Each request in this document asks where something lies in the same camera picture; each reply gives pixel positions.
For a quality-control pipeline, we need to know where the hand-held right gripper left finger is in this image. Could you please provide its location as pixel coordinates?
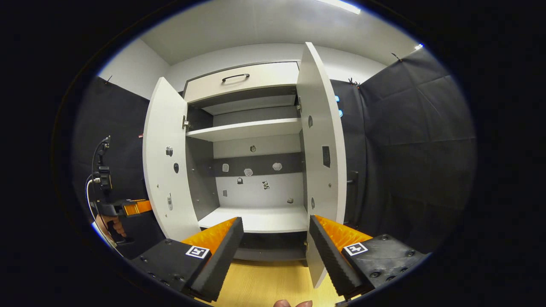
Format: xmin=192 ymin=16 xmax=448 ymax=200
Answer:
xmin=128 ymin=217 xmax=244 ymax=302

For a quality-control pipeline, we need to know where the white cabinet drawer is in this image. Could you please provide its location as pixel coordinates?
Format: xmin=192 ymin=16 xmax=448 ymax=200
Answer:
xmin=183 ymin=62 xmax=300 ymax=104

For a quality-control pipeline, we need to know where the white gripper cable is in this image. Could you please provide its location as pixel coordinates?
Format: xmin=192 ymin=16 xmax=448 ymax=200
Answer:
xmin=85 ymin=177 xmax=118 ymax=249

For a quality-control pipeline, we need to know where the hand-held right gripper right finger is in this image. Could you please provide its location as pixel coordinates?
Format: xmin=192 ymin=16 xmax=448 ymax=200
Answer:
xmin=308 ymin=214 xmax=430 ymax=299

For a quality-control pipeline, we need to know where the white cabinet shelf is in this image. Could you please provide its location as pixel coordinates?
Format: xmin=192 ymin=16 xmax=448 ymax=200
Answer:
xmin=186 ymin=118 xmax=302 ymax=142
xmin=197 ymin=206 xmax=308 ymax=234

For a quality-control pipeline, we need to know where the long ceiling light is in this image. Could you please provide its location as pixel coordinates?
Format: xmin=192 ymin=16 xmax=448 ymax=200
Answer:
xmin=316 ymin=0 xmax=362 ymax=15

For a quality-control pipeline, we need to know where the white cabinet door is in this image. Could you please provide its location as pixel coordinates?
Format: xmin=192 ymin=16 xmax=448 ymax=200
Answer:
xmin=296 ymin=41 xmax=347 ymax=289
xmin=142 ymin=77 xmax=201 ymax=242

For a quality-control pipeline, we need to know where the white double-door shoe cabinet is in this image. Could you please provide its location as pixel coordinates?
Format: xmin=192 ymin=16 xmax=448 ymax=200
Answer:
xmin=183 ymin=61 xmax=308 ymax=261

